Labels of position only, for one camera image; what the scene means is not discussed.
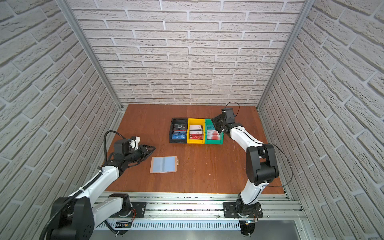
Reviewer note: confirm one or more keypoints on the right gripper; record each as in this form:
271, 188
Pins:
216, 120

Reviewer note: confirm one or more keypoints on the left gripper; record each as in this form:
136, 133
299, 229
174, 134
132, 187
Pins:
141, 152

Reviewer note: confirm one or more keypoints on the tan leather card holder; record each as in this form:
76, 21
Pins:
164, 165

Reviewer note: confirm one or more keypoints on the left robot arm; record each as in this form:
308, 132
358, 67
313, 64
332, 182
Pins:
75, 217

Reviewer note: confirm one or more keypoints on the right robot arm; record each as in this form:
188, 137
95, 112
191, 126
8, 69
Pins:
261, 162

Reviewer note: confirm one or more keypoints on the cards in green bin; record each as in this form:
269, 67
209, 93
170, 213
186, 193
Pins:
213, 135

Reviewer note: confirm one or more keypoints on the cards in yellow bin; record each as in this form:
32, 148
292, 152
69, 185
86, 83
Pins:
196, 132

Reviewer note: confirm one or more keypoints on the green storage bin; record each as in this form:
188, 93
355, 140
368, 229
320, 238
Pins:
209, 124

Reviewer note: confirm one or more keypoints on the yellow storage bin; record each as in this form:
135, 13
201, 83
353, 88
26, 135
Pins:
196, 122

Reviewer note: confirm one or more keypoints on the black storage bin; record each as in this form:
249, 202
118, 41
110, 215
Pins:
177, 121

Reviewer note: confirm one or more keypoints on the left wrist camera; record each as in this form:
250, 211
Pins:
134, 143

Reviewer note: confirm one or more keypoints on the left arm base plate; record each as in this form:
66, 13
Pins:
136, 209

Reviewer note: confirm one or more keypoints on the aluminium mounting rail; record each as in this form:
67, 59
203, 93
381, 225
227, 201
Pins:
195, 206

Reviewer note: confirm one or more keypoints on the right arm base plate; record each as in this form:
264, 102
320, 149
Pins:
238, 210

